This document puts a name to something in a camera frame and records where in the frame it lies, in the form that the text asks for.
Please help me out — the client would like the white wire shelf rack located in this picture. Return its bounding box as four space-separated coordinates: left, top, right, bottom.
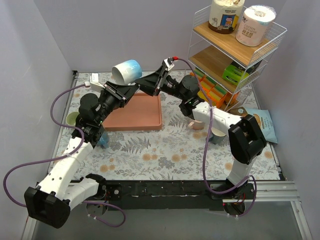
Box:
187 6 287 111

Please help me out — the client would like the floral tablecloth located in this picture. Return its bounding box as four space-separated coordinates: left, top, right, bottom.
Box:
49 71 282 181

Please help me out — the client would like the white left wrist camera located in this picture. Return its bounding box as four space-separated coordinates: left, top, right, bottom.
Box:
84 73 104 93

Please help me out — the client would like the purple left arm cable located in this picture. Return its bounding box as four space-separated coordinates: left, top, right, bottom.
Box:
2 82 126 228

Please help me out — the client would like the blue brown chips bag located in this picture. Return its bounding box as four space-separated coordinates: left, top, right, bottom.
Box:
229 106 278 144

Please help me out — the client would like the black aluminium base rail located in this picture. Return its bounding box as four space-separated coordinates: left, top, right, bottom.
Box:
31 179 301 212

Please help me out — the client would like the blue butterfly mug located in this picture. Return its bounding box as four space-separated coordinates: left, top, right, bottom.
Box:
96 132 109 149

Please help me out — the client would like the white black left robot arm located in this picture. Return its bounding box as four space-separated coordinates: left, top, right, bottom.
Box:
24 82 139 229

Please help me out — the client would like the dark grey mug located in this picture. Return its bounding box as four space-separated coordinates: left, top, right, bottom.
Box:
208 127 226 145

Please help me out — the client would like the green ceramic mug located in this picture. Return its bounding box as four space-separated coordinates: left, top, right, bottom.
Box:
65 111 79 127

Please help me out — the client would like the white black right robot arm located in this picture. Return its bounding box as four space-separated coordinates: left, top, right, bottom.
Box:
134 66 267 199

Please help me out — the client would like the brown cartoon tissue roll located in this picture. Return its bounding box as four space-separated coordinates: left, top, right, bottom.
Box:
208 0 245 34

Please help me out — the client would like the green tissue box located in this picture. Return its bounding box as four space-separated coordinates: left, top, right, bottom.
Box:
222 61 262 86

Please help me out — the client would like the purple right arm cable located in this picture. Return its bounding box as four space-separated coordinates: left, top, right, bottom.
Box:
176 58 257 218

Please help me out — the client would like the orange sponge pack right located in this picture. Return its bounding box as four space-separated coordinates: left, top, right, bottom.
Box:
207 84 239 109

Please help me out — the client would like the orange sponge pack middle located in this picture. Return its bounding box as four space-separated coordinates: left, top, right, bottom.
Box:
199 76 218 100

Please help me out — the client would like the pink mug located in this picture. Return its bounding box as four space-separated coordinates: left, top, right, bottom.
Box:
187 120 205 130

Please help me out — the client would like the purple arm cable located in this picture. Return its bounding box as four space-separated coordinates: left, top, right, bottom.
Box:
176 58 257 218
2 82 126 228

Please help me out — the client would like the blue white gradient mug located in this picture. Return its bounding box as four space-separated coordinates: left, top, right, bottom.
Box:
111 59 142 85

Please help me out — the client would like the pink toilet paper roll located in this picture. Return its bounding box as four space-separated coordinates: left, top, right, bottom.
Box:
235 5 277 47

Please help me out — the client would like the terracotta pink tray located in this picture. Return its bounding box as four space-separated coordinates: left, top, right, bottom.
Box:
102 93 163 132

